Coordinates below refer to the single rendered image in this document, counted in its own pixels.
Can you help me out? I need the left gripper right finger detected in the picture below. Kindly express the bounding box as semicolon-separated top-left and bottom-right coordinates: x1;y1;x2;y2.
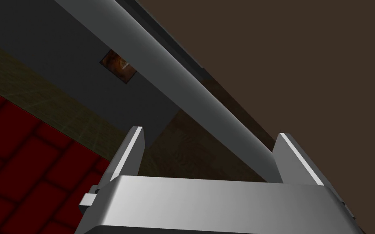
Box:
273;133;325;186

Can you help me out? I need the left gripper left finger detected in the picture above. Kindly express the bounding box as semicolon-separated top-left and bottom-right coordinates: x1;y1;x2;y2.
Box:
97;126;146;189

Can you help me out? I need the long grey bar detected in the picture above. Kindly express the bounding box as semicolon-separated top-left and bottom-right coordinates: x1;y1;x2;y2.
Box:
54;0;284;184

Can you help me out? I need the brown picture on wall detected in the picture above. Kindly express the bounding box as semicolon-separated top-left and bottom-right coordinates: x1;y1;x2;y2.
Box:
99;48;138;85

